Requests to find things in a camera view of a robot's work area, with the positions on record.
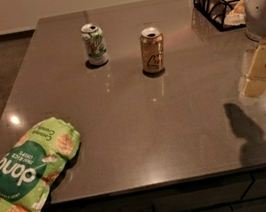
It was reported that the orange soda can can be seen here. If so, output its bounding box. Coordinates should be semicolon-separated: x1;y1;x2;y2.
140;27;164;74

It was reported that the green white 7up can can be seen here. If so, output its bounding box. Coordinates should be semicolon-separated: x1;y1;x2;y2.
81;23;109;66

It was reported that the black wire basket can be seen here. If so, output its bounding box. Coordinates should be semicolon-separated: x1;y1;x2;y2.
193;0;245;32

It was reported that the green rice chip bag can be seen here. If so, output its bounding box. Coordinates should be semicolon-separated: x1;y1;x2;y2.
0;117;81;212

